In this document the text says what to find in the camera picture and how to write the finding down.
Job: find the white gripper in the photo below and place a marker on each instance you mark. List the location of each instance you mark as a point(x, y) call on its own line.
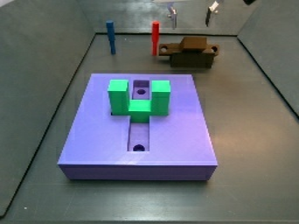
point(172, 15)

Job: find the brown wooden cross block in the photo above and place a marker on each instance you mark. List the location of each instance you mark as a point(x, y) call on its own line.
point(188, 45)

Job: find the dark grey fixture block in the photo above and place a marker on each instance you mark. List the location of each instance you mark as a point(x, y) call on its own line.
point(192, 59)

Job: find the red hexagonal peg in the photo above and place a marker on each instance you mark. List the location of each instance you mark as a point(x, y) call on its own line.
point(155, 36)

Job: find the blue hexagonal peg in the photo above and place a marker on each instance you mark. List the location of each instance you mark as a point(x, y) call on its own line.
point(111, 36)

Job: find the green U-shaped block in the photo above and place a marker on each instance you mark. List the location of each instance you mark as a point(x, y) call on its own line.
point(152, 103)

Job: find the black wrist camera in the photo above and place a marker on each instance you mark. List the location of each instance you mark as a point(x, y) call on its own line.
point(248, 2)

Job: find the purple base plate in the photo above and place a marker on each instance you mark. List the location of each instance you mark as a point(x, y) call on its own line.
point(167, 149)

